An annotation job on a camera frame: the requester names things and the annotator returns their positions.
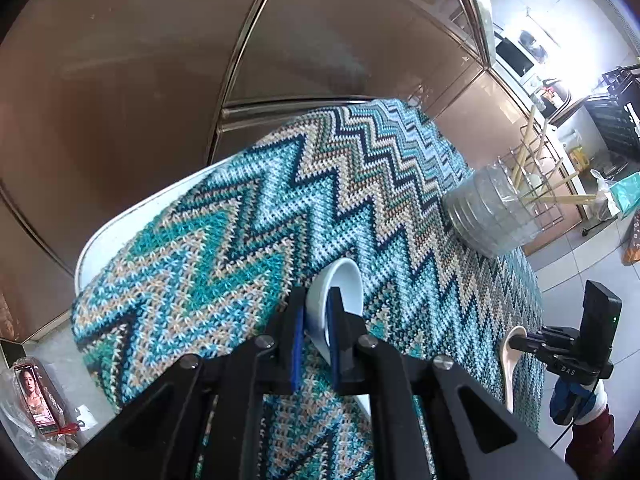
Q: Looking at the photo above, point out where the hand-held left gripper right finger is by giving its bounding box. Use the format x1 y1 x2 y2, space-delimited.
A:
324 287 576 480

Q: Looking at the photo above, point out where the clear plastic container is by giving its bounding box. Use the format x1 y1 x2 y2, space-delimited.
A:
442 164 547 259

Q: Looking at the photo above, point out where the beige ceramic spoon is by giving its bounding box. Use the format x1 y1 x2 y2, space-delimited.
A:
500 325 529 414

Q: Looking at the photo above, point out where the metal wire rack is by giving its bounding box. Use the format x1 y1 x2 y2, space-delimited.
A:
499 145 567 228

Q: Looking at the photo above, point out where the zigzag knit table cloth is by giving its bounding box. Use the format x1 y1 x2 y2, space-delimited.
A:
70 97 546 480

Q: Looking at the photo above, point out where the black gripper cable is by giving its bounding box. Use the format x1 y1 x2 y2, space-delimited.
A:
549 385 597 452

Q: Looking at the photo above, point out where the black storage shelf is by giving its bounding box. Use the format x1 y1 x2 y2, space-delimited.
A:
585 66 640 161

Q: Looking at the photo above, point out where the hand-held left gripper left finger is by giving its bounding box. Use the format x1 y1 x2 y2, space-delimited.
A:
55 287 308 480

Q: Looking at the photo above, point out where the printed portrait box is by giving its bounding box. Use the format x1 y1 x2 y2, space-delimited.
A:
14 364 62 437

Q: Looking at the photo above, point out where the crumpled clear plastic bag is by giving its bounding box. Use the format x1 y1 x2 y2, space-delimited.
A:
0 357 81 476

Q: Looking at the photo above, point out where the white microwave oven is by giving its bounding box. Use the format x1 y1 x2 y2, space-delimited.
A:
494 35 537 83

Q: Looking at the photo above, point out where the teal packet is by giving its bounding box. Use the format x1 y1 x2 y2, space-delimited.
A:
611 174 640 217

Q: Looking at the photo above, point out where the light blue ceramic spoon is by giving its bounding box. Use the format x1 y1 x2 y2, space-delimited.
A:
304 257 374 419

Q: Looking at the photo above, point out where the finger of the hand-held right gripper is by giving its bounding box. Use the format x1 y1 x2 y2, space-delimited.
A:
510 336 558 358
537 326 577 343

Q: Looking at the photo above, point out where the person's right hand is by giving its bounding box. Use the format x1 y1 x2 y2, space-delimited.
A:
549 377 597 425

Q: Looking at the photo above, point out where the person's right forearm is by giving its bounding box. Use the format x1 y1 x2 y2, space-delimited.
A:
565 385 617 465

